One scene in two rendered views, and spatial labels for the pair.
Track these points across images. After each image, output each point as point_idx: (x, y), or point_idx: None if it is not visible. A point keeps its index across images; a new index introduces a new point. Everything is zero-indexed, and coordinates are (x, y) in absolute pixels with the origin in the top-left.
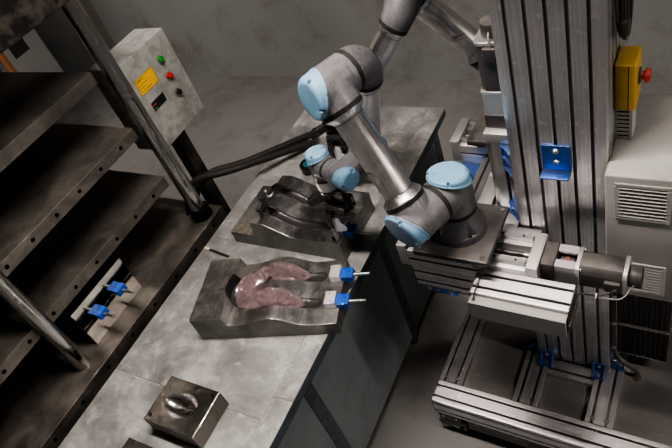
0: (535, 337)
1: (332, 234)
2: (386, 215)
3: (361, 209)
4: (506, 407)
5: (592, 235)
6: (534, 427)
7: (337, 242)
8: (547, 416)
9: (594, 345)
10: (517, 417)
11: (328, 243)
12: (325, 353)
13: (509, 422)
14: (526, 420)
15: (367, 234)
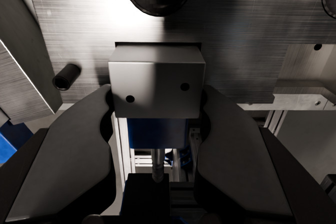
0: (188, 123)
1: (108, 40)
2: (288, 103)
3: (301, 93)
4: (125, 118)
5: None
6: (118, 135)
7: (69, 91)
8: None
9: (173, 178)
10: (120, 125)
11: (46, 40)
12: None
13: (115, 122)
14: (121, 130)
15: (152, 175)
